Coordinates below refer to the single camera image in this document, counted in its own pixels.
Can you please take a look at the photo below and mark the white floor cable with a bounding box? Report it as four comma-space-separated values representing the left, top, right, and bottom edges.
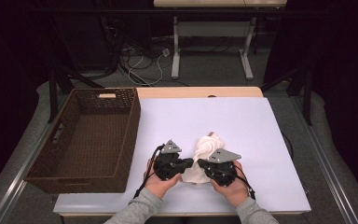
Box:
127, 49, 170, 88

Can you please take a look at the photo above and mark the black metal stand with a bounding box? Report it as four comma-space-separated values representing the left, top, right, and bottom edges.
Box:
47, 64, 104, 124
260, 64, 313, 127

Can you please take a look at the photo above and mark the person's left hand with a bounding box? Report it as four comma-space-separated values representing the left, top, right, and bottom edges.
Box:
144, 158, 183, 200

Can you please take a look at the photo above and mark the right hand-held gripper black cable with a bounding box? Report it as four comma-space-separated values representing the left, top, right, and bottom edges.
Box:
233, 165, 257, 202

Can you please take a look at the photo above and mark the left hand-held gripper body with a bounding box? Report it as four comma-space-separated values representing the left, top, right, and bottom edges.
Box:
153, 139, 187, 182

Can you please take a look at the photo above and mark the person's right hand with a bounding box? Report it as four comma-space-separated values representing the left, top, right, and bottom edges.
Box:
210, 160, 250, 208

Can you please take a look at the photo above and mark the left hand-held gripper black cable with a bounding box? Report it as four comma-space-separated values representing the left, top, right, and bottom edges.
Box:
132, 144, 166, 200

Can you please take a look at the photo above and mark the aluminium rail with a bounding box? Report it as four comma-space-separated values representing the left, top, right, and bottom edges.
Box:
289, 95, 358, 224
0, 92, 71, 224

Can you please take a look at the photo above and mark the light wood table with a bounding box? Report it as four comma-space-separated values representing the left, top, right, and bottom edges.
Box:
53, 86, 311, 217

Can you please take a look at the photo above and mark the hand-held gripper black cable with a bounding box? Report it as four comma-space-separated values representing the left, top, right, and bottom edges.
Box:
132, 144, 166, 200
233, 165, 257, 202

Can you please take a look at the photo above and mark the black floor cable bundle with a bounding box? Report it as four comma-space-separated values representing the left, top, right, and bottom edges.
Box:
101, 15, 157, 86

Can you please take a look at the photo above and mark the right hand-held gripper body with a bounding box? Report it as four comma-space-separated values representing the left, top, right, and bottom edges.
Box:
203, 148, 242, 188

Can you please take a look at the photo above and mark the cream baby bodysuit brown trim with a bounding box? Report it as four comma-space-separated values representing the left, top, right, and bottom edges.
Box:
180, 131, 227, 185

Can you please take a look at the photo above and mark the dark curtain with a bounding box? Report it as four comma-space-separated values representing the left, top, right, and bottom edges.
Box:
262, 0, 358, 200
0, 0, 54, 200

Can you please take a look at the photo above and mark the white-legged desk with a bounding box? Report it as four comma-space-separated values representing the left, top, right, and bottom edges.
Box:
153, 0, 288, 81

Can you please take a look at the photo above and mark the brown woven basket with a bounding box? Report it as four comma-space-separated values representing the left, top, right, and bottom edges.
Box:
23, 88, 142, 194

